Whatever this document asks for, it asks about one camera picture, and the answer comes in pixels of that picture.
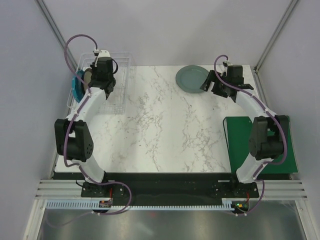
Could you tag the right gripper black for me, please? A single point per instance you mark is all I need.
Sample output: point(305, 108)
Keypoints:
point(219, 85)

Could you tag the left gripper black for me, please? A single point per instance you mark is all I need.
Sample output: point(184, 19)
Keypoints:
point(92, 81)

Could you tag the brown rimmed beige plate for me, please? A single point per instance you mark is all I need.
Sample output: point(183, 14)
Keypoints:
point(87, 76)

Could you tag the pale green ceramic plate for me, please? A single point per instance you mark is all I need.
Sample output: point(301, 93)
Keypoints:
point(190, 78)

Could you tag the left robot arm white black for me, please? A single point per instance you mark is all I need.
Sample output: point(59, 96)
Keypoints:
point(72, 135)

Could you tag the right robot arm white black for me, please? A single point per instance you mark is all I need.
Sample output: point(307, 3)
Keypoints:
point(268, 137)

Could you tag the blue scalloped plate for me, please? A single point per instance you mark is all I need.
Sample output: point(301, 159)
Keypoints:
point(77, 89)

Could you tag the green mat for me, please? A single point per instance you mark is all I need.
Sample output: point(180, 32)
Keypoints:
point(237, 131)

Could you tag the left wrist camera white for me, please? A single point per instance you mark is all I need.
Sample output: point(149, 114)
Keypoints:
point(100, 54)

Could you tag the white wire dish rack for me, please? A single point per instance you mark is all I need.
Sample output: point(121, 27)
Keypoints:
point(116, 102)

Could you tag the left aluminium frame post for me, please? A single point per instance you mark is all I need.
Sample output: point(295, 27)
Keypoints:
point(55, 30)

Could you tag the aluminium frame post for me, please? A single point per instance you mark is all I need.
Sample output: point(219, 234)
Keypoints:
point(276, 33)
point(55, 30)

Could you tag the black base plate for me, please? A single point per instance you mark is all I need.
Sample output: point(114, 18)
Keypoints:
point(118, 178)

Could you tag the right cable duct white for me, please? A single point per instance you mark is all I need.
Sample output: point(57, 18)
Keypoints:
point(243, 204)

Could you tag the cable duct white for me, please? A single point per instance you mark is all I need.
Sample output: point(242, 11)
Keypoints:
point(73, 204)
point(243, 204)

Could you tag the right aluminium frame post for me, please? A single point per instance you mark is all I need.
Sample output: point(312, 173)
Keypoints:
point(276, 33)

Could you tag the aluminium rail front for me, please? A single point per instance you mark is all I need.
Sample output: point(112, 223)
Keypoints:
point(217, 189)

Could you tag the left cable duct white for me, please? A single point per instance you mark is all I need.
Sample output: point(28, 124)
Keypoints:
point(73, 204)

